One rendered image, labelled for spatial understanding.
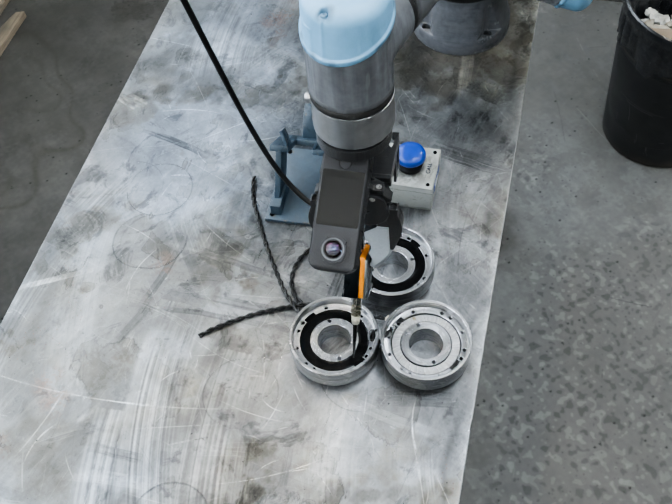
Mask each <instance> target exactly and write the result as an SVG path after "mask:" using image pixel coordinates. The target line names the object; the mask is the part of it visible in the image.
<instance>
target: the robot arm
mask: <svg viewBox="0 0 672 504"><path fill-rule="evenodd" d="M538 1H541V2H544V3H547V4H550V5H553V6H554V7H555V8H559V7H560V8H564V9H568V10H571V11H582V10H584V9H585V8H587V7H588V6H589V5H590V3H591V2H592V0H538ZM299 9H300V17H299V36H300V40H301V44H302V46H303V52H304V59H305V67H306V75H307V82H308V90H309V92H306V93H305V94H304V101H305V102H307V103H311V108H312V119H313V125H314V129H315V131H316V138H317V142H318V144H319V146H320V148H321V149H322V150H323V151H324V154H323V158H322V164H321V168H320V179H319V183H317V184H316V187H315V191H314V193H315V194H311V198H310V205H311V206H310V210H309V214H308V220H309V223H310V226H311V228H312V235H311V242H310V249H309V256H308V261H309V264H310V265H311V266H312V267H313V268H315V269H317V270H320V271H326V272H334V273H341V274H351V273H353V272H355V271H356V270H357V268H358V266H359V260H360V253H361V246H362V239H363V232H364V236H365V239H366V240H367V241H368V242H369V243H370V248H369V255H370V262H369V265H370V266H371V267H374V268H377V267H379V266H380V265H381V264H382V263H384V262H385V261H386V260H387V259H388V257H389V256H390V254H391V253H392V251H393V250H394V248H395V246H396V244H397V243H398V241H399V239H400V237H401V234H402V228H403V223H404V214H403V211H402V209H401V208H400V207H399V203H394V202H391V201H392V195H393V192H392V191H391V190H390V187H389V186H391V185H392V179H393V177H394V182H397V176H398V171H399V166H400V160H399V132H392V128H393V126H394V123H395V88H394V60H395V57H396V55H397V53H398V51H399V50H400V49H401V48H402V46H403V45H404V44H405V43H406V41H407V40H408V39H409V38H410V36H411V35H412V33H413V32H414V33H415V35H416V36H417V38H418V39H419V40H420V41H421V42H422V43H423V44H424V45H426V46H427V47H429V48H431V49H432V50H435V51H437V52H440V53H444V54H448V55H456V56H466V55H474V54H479V53H482V52H485V51H487V50H490V49H491V48H493V47H495V46H496V45H498V44H499V43H500V42H501V41H502V40H503V39H504V37H505V36H506V34H507V32H508V29H509V22H510V7H509V4H508V0H299ZM391 139H393V140H394V142H393V147H391V146H390V145H389V143H390V141H391ZM365 224H366V225H365ZM364 225H365V230H364Z"/></svg>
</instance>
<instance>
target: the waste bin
mask: <svg viewBox="0 0 672 504"><path fill-rule="evenodd" d="M649 7H651V8H652V9H655V10H656V11H658V13H660V14H662V15H669V17H670V21H671V19H672V18H671V15H672V0H623V4H622V8H621V12H620V16H619V22H618V28H617V32H618V36H617V44H616V50H615V55H614V61H613V66H612V72H611V77H610V83H609V88H608V94H607V99H606V105H605V110H604V116H603V130H604V133H605V136H606V138H607V139H608V141H609V142H610V144H611V145H612V146H613V147H614V148H615V149H616V150H617V151H618V152H620V153H621V154H622V155H624V156H625V157H627V158H629V159H631V160H633V161H635V162H638V163H641V164H644V165H649V166H654V167H672V39H669V38H667V37H665V36H663V35H661V34H659V33H657V32H656V31H654V30H653V29H651V28H650V27H648V26H647V25H646V24H645V23H644V22H643V21H642V20H641V19H648V18H649V17H648V16H646V15H645V11H646V9H648V8H649Z"/></svg>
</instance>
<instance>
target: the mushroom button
mask: <svg viewBox="0 0 672 504"><path fill-rule="evenodd" d="M425 159H426V151H425V149H424V148H423V146H422V145H420V144H419V143H416V142H405V143H403V144H401V145H400V146H399V160H400V165H401V166H403V167H406V168H415V167H418V166H420V165H421V164H423V163H424V161H425Z"/></svg>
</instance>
